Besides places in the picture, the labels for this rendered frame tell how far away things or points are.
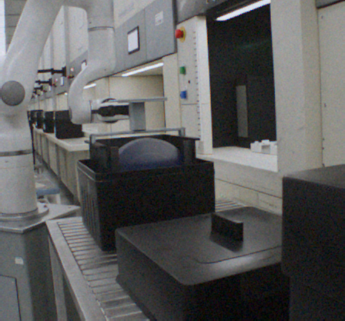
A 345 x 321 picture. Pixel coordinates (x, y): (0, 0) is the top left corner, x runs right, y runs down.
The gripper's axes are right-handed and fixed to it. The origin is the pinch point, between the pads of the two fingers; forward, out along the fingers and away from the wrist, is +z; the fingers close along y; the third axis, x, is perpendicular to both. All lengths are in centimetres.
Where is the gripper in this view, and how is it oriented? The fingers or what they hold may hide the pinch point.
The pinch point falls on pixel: (123, 110)
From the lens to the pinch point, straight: 117.2
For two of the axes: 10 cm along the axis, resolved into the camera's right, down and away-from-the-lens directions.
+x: -0.4, -9.9, -1.1
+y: -9.4, 0.8, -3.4
